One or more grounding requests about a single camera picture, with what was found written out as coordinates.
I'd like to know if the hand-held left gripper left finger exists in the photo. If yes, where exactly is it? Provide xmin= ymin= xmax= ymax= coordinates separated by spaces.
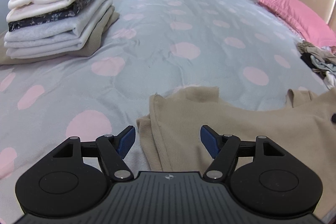
xmin=49 ymin=126 xmax=136 ymax=182

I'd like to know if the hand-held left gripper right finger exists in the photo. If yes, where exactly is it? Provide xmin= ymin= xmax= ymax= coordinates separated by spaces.
xmin=201 ymin=125 xmax=289 ymax=182

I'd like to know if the beige knit sweater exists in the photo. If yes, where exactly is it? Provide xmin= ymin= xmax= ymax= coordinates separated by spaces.
xmin=136 ymin=86 xmax=336 ymax=219

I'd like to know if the tan garment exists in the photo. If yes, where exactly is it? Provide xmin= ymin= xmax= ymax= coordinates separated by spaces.
xmin=0 ymin=11 xmax=121 ymax=65

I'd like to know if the off-white garment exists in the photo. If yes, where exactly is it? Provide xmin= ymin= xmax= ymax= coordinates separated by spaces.
xmin=4 ymin=0 xmax=114 ymax=59

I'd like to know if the small black garment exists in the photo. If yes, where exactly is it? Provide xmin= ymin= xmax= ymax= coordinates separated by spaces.
xmin=301 ymin=53 xmax=315 ymax=67

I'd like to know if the light blue garment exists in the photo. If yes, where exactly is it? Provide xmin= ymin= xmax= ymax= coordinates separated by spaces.
xmin=311 ymin=56 xmax=336 ymax=73

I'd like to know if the taupe garment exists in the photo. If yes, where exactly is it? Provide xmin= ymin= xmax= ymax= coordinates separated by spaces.
xmin=297 ymin=41 xmax=336 ymax=62

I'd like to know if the light grey garment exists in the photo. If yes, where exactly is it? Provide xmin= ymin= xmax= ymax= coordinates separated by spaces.
xmin=4 ymin=0 xmax=109 ymax=43

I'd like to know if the dark floral garment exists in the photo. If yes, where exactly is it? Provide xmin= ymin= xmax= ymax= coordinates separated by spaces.
xmin=8 ymin=0 xmax=112 ymax=32

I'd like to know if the pink pillow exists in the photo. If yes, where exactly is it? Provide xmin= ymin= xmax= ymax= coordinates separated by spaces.
xmin=252 ymin=0 xmax=336 ymax=42

